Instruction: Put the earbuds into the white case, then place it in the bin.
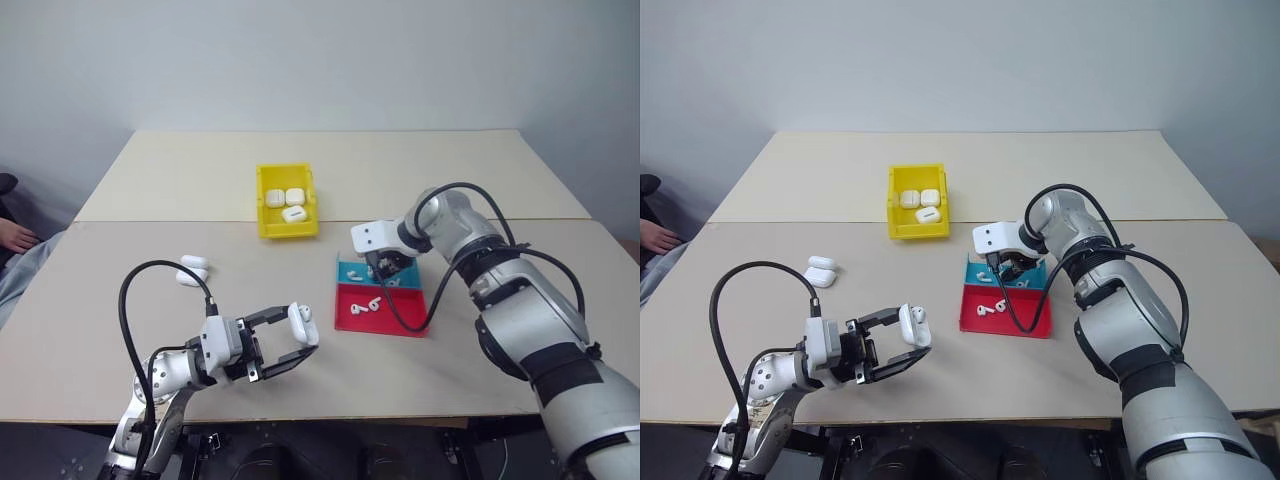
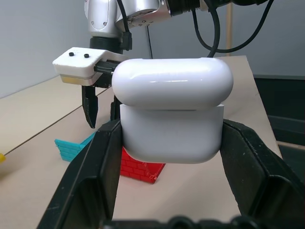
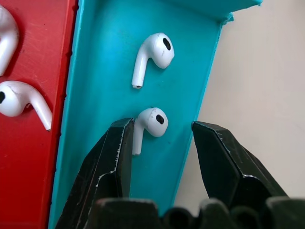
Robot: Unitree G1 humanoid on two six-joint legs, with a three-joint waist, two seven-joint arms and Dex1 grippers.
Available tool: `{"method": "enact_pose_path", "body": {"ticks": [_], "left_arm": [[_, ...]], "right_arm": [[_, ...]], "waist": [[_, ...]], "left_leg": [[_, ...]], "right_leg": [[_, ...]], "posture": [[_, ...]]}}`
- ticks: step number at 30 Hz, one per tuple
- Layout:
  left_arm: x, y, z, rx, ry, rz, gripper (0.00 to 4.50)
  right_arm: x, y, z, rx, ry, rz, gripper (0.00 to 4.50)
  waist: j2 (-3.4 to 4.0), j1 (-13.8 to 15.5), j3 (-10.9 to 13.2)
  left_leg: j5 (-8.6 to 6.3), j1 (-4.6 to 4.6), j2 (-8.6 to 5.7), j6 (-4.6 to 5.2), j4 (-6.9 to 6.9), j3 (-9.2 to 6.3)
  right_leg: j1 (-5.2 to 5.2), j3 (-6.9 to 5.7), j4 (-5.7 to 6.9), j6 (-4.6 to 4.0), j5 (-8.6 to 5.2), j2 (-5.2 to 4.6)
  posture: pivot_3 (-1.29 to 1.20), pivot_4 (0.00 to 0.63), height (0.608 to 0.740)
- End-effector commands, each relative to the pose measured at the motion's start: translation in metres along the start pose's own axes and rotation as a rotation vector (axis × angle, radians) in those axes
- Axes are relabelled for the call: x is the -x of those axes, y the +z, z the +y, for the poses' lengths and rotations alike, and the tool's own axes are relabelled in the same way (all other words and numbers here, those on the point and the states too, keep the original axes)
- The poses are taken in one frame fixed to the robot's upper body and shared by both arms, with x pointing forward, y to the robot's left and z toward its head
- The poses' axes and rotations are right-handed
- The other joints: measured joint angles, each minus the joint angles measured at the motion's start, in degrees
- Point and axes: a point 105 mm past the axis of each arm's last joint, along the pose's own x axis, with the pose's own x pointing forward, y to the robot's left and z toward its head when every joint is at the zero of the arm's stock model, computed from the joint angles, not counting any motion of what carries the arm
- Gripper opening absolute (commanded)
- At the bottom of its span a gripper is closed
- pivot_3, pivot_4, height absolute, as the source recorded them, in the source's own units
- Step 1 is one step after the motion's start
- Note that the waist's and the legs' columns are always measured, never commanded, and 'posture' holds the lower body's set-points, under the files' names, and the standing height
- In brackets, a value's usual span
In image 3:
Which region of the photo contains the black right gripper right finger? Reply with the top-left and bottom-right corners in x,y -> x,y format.
191,121 -> 290,208

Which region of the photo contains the red plastic tray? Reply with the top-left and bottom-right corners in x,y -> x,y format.
0,0 -> 79,229

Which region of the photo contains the teal plastic tray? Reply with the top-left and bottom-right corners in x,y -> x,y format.
47,0 -> 263,229

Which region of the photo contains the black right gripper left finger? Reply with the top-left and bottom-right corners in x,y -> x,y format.
55,118 -> 134,229

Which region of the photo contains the white earbud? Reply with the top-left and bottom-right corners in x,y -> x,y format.
131,32 -> 175,89
132,107 -> 169,157
0,5 -> 20,77
0,80 -> 52,131

